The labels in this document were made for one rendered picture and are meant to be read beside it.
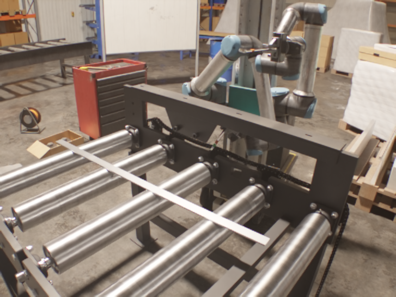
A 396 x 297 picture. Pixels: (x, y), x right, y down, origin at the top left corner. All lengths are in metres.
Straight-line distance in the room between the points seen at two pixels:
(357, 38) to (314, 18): 7.31
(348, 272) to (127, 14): 5.17
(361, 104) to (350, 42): 4.81
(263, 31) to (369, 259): 1.87
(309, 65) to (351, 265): 1.44
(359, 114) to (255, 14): 2.79
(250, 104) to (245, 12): 0.67
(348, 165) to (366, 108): 3.50
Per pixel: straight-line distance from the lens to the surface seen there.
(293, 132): 1.23
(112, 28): 5.83
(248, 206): 1.23
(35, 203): 1.32
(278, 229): 1.32
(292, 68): 1.57
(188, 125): 1.53
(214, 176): 1.50
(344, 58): 9.43
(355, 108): 4.74
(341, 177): 1.21
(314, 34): 2.02
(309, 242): 1.10
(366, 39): 9.26
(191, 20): 6.26
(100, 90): 3.40
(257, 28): 2.33
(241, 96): 2.35
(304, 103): 2.07
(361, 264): 2.50
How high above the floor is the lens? 1.62
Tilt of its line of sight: 27 degrees down
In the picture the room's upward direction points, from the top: 3 degrees clockwise
